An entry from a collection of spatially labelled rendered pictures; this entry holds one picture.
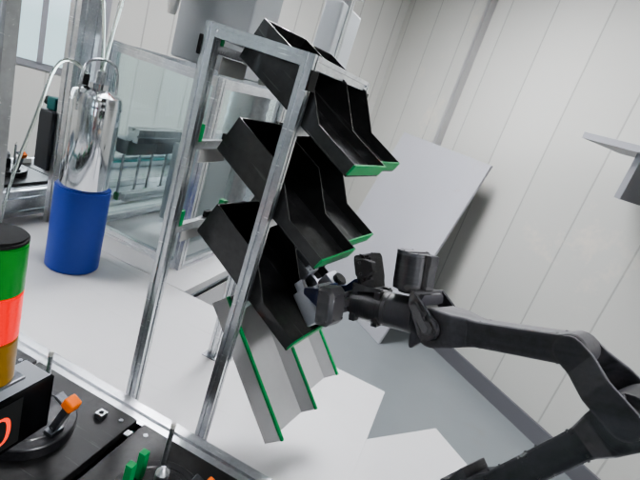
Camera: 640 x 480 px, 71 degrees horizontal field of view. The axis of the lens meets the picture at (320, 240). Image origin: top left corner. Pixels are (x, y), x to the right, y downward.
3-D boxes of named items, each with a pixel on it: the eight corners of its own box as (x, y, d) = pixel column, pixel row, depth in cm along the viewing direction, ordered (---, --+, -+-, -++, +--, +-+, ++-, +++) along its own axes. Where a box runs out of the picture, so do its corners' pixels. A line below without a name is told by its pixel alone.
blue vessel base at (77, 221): (109, 267, 151) (123, 191, 143) (70, 280, 136) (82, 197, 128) (73, 249, 155) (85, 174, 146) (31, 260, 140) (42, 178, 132)
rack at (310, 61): (274, 382, 122) (375, 85, 98) (195, 473, 88) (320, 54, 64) (210, 348, 127) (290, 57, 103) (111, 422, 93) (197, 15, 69)
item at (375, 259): (391, 295, 77) (399, 256, 76) (373, 298, 71) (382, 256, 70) (360, 286, 80) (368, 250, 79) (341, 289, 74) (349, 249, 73)
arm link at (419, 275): (464, 338, 68) (476, 261, 67) (431, 344, 63) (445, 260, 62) (406, 317, 77) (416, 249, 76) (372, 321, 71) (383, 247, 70)
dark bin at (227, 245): (321, 329, 90) (346, 307, 86) (286, 351, 78) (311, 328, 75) (240, 224, 96) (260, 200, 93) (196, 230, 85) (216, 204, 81)
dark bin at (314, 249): (348, 257, 85) (374, 231, 81) (313, 270, 73) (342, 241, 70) (260, 151, 91) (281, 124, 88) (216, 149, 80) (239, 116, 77)
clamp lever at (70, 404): (63, 428, 73) (83, 401, 70) (52, 435, 71) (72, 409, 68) (49, 411, 73) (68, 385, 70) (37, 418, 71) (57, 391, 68)
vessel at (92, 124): (119, 191, 142) (141, 69, 131) (82, 196, 129) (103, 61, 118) (85, 175, 146) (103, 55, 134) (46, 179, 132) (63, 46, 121)
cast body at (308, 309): (320, 323, 84) (349, 308, 80) (307, 327, 80) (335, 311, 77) (302, 282, 86) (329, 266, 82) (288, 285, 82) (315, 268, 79)
